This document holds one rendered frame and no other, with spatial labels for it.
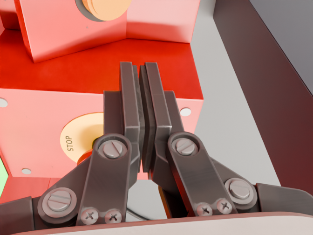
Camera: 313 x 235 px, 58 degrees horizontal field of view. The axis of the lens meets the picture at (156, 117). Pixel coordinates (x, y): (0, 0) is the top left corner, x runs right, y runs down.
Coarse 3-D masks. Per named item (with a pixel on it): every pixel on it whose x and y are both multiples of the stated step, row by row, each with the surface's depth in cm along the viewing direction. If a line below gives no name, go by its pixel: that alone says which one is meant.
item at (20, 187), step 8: (0, 24) 43; (0, 32) 43; (16, 184) 53; (24, 184) 57; (32, 184) 62; (40, 184) 69; (48, 184) 77; (8, 192) 49; (16, 192) 53; (24, 192) 58; (32, 192) 63; (40, 192) 69; (8, 200) 50
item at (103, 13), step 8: (88, 0) 19; (96, 0) 19; (104, 0) 20; (112, 0) 20; (120, 0) 20; (128, 0) 21; (88, 8) 20; (96, 8) 20; (104, 8) 20; (112, 8) 20; (120, 8) 21; (96, 16) 20; (104, 16) 20; (112, 16) 21
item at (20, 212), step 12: (0, 204) 8; (12, 204) 8; (24, 204) 8; (36, 204) 8; (0, 216) 8; (12, 216) 8; (24, 216) 8; (36, 216) 8; (0, 228) 7; (12, 228) 8; (24, 228) 8; (36, 228) 8; (48, 228) 8
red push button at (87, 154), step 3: (96, 138) 22; (93, 141) 22; (93, 144) 22; (90, 150) 20; (84, 153) 20; (87, 153) 20; (90, 153) 20; (81, 156) 20; (84, 156) 20; (87, 156) 20; (78, 159) 21; (81, 159) 20; (84, 159) 20; (78, 162) 21; (81, 162) 20
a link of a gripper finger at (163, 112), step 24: (144, 72) 12; (144, 96) 11; (168, 96) 12; (144, 120) 11; (168, 120) 10; (144, 144) 11; (144, 168) 11; (168, 168) 10; (216, 168) 9; (168, 192) 10; (240, 192) 9
